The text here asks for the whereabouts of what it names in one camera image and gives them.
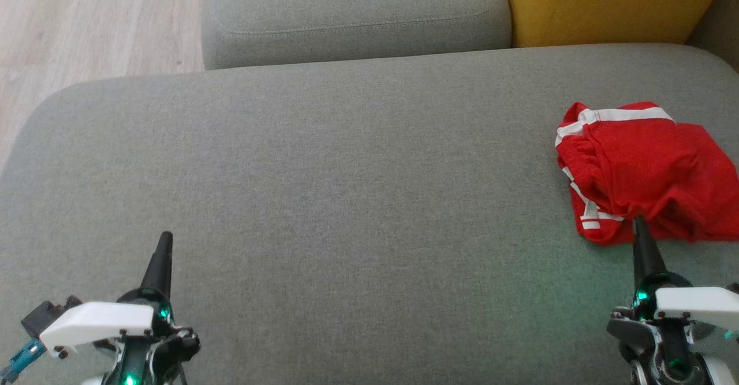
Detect grey sofa back cushion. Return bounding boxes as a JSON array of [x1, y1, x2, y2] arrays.
[[686, 0, 739, 74]]

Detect left camera cable teal plug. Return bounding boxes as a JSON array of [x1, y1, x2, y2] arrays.
[[0, 339, 48, 383]]

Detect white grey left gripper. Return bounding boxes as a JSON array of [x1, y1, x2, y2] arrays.
[[39, 231, 201, 385]]

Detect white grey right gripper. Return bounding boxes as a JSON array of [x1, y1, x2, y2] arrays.
[[606, 216, 739, 385]]

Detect red shorts white stripes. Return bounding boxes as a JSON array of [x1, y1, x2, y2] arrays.
[[555, 101, 739, 215]]

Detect large grey sofa seat cushion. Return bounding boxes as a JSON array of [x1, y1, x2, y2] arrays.
[[0, 43, 739, 385]]

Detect yellow sofa backrest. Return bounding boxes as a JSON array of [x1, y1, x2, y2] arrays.
[[499, 0, 735, 48]]

